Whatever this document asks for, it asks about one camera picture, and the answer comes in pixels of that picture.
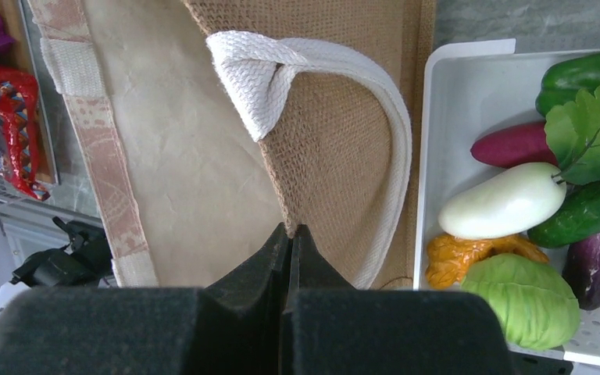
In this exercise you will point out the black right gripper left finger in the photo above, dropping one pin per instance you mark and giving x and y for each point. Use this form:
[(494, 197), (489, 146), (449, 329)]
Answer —
[(230, 327)]

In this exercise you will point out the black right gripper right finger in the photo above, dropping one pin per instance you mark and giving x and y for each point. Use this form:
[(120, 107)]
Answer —
[(329, 327)]

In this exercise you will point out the burlap grocery bag pink print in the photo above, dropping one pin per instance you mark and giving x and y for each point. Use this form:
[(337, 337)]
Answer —
[(204, 125)]

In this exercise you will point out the white perforated plastic basket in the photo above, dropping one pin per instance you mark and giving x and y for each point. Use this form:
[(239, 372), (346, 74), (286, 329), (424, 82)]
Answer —
[(480, 118)]

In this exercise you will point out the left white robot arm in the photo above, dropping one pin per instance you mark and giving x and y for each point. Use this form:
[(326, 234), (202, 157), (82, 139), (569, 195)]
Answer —
[(86, 261)]

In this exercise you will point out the orange ginger root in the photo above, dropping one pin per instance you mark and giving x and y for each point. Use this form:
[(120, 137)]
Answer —
[(451, 257)]

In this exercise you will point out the green cabbage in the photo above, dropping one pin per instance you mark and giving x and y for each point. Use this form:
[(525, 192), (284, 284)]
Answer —
[(535, 306)]

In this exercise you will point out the white eggplant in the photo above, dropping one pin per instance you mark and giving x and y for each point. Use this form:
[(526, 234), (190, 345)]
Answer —
[(509, 203)]

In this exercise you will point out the magenta sweet potato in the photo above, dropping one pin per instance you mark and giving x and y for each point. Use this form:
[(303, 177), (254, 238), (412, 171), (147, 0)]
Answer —
[(512, 146)]

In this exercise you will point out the purple eggplant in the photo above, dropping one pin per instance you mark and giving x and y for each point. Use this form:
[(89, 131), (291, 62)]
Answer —
[(582, 271)]

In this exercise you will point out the dark green cucumber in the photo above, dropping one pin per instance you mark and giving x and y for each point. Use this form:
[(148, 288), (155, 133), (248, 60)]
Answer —
[(577, 219)]

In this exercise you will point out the colourful snack pack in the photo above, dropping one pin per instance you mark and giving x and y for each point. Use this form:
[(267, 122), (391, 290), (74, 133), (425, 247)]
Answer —
[(20, 155)]

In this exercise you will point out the green leafy vegetable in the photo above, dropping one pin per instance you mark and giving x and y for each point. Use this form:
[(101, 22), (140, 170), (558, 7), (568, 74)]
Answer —
[(573, 135)]

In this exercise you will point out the green bell pepper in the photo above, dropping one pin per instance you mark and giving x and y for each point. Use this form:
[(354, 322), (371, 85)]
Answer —
[(562, 81)]

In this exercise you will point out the white wire shelf rack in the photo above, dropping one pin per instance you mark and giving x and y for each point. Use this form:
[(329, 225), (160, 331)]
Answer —
[(19, 58)]

